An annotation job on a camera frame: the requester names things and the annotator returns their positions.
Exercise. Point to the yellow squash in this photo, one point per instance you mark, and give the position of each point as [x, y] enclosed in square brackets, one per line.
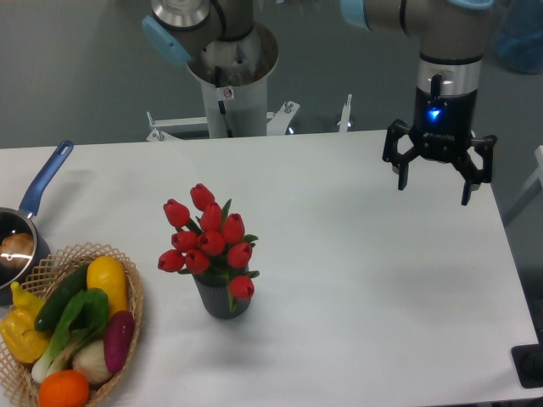
[108, 274]

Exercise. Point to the yellow bell pepper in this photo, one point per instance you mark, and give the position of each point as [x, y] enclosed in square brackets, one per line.
[18, 331]

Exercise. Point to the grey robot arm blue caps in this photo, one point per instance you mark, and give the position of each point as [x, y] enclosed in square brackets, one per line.
[452, 36]

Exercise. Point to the green cucumber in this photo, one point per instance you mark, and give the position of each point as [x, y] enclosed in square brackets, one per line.
[51, 312]

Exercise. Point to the white metal base frame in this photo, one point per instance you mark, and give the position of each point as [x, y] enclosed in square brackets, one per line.
[278, 123]

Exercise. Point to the brown bread roll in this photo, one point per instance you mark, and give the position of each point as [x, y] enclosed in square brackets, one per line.
[17, 246]

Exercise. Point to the green bok choy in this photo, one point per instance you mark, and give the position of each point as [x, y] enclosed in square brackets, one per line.
[84, 318]

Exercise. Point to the beige garlic bulb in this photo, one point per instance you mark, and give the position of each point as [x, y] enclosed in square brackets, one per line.
[90, 362]

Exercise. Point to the blue handled saucepan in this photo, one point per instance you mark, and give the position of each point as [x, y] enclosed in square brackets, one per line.
[20, 220]

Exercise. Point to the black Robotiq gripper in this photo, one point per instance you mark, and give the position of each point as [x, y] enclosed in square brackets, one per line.
[442, 132]

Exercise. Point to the red tulip bouquet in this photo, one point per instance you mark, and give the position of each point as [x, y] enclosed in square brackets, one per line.
[215, 239]

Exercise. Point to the woven wicker basket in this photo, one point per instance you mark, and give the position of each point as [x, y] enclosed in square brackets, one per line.
[17, 387]

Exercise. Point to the orange fruit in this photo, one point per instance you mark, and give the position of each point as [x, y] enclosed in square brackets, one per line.
[64, 388]

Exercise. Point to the blue translucent container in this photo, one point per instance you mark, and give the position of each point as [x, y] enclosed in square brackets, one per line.
[518, 40]

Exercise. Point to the black device at table edge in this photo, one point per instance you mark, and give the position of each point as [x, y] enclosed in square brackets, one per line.
[528, 363]

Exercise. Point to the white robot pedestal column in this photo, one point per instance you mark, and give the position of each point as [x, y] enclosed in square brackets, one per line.
[233, 77]

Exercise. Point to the purple sweet potato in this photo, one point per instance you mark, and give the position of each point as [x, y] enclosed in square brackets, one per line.
[117, 340]

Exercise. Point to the white furniture leg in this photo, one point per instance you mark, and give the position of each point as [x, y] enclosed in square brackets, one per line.
[531, 188]

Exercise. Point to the dark grey ribbed vase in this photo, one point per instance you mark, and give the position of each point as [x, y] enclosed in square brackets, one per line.
[216, 296]

